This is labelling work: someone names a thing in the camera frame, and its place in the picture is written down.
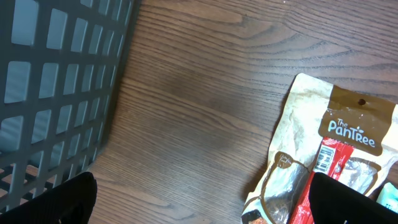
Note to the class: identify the teal snack bag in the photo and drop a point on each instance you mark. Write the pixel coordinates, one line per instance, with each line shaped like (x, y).
(388, 197)

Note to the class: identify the brown white snack pouch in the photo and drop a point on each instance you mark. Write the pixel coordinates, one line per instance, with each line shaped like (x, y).
(316, 109)

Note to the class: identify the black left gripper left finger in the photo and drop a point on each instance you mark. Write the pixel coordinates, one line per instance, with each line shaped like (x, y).
(71, 203)

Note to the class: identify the red white stick pack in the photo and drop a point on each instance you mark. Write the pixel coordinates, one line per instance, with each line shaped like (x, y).
(331, 160)

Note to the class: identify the grey plastic basket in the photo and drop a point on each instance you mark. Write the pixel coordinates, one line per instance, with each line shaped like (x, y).
(61, 63)

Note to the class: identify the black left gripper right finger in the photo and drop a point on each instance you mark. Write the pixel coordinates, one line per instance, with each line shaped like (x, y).
(333, 202)

